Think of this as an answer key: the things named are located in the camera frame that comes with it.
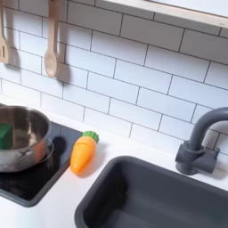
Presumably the orange toy carrot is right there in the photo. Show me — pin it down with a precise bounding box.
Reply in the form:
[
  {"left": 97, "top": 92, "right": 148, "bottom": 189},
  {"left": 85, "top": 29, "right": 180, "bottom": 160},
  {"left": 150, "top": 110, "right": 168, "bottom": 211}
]
[{"left": 69, "top": 130, "right": 100, "bottom": 175}]

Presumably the steel pot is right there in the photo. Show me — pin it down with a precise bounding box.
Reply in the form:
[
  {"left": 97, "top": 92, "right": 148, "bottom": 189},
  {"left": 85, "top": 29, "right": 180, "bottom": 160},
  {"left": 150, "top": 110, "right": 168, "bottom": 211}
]
[{"left": 0, "top": 104, "right": 55, "bottom": 174}]

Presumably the green block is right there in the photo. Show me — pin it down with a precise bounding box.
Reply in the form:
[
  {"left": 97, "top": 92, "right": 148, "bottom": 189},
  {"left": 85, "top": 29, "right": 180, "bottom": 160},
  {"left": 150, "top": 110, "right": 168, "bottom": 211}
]
[{"left": 0, "top": 123, "right": 14, "bottom": 151}]

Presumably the wooden spoon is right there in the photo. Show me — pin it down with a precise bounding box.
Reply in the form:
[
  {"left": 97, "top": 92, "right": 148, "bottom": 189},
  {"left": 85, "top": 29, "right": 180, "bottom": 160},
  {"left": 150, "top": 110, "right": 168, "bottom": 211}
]
[{"left": 44, "top": 0, "right": 60, "bottom": 78}]

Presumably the dark grey tap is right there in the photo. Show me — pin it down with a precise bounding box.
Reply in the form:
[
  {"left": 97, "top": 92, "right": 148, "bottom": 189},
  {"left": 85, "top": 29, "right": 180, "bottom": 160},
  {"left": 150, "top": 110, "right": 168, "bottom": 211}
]
[{"left": 175, "top": 107, "right": 228, "bottom": 176}]

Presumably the dark grey sink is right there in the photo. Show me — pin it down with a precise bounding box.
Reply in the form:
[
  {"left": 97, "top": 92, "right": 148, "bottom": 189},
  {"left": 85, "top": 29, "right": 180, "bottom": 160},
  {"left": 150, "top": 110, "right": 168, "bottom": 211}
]
[{"left": 74, "top": 155, "right": 228, "bottom": 228}]

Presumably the black toy stove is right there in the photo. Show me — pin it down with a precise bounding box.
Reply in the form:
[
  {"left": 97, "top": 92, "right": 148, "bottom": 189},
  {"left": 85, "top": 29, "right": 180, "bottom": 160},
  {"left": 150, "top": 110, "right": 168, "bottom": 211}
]
[{"left": 0, "top": 102, "right": 84, "bottom": 208}]

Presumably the light wood shelf board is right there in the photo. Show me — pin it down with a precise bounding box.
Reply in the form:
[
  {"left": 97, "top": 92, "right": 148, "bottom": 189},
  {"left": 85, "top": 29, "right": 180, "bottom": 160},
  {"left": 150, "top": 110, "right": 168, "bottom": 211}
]
[{"left": 102, "top": 0, "right": 228, "bottom": 29}]

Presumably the wooden slotted spatula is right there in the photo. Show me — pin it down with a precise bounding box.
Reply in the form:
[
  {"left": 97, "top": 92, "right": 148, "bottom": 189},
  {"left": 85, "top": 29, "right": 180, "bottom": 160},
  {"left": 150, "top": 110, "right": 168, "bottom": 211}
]
[{"left": 0, "top": 0, "right": 11, "bottom": 65}]

